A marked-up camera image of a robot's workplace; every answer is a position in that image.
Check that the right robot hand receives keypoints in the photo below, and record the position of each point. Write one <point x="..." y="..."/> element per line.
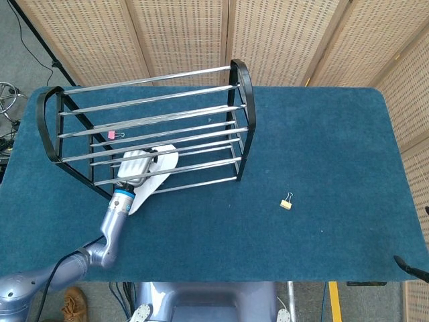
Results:
<point x="410" y="268"/>

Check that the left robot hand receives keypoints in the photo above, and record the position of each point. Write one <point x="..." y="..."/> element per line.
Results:
<point x="134" y="166"/>

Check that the white slipper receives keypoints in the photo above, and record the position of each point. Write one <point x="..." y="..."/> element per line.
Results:
<point x="166" y="159"/>

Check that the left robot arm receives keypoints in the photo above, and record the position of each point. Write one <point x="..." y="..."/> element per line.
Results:
<point x="112" y="221"/>

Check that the black and chrome shoe rack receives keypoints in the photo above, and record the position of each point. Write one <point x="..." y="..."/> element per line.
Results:
<point x="248" y="84"/>

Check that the brown leather shoe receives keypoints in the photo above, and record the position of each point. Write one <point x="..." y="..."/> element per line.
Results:
<point x="74" y="305"/>

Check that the pink binder clip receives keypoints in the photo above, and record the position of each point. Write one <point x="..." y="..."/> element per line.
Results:
<point x="111" y="135"/>

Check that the yellow floor tape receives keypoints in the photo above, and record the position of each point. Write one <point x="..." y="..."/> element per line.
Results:
<point x="335" y="302"/>

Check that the chrome table leg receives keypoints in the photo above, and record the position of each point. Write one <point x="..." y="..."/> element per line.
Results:
<point x="291" y="300"/>

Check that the white perforated foot pad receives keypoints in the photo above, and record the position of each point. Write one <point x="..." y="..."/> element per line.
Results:
<point x="140" y="313"/>
<point x="283" y="316"/>

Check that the yellow binder clip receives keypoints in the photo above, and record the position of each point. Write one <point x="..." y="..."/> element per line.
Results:
<point x="285" y="204"/>

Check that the woven wooden folding screen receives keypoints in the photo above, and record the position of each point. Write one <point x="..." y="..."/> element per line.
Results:
<point x="184" y="33"/>

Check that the chrome stool base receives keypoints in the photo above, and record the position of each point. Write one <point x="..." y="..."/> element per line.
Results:
<point x="8" y="97"/>

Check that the black stand pole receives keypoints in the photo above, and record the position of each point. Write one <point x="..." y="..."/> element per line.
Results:
<point x="43" y="47"/>

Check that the lavender robot torso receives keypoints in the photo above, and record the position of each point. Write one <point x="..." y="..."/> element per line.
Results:
<point x="207" y="302"/>

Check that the blue carpet table cover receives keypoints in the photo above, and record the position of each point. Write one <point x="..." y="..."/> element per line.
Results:
<point x="301" y="151"/>

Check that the black table bracket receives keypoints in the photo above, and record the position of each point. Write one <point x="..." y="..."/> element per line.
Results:
<point x="367" y="283"/>

